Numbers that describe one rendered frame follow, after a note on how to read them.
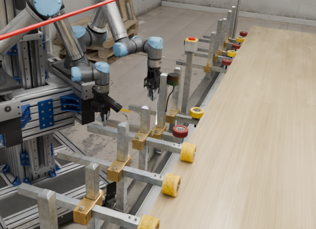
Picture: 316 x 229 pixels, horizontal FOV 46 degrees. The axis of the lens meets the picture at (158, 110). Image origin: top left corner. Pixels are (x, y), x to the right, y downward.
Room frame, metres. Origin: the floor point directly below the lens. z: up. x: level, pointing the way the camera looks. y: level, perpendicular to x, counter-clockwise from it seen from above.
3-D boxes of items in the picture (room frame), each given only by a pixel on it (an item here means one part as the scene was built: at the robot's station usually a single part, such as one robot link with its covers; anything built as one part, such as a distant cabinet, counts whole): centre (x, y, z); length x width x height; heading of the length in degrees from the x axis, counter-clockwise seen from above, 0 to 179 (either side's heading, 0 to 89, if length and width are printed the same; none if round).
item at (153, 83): (1.88, 0.04, 1.09); 0.09 x 0.08 x 0.12; 162
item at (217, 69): (2.89, -0.34, 0.81); 0.43 x 0.03 x 0.04; 72
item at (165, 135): (1.71, 0.07, 0.84); 0.43 x 0.03 x 0.04; 72
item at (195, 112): (1.88, -0.22, 0.85); 0.08 x 0.08 x 0.11
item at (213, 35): (2.92, -0.40, 0.87); 0.03 x 0.03 x 0.48; 72
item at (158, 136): (1.70, -0.02, 0.85); 0.13 x 0.06 x 0.05; 162
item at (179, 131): (1.65, -0.12, 0.85); 0.08 x 0.08 x 0.11
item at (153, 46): (1.89, 0.04, 1.25); 0.09 x 0.08 x 0.11; 51
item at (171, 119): (1.94, -0.09, 0.84); 0.13 x 0.06 x 0.05; 162
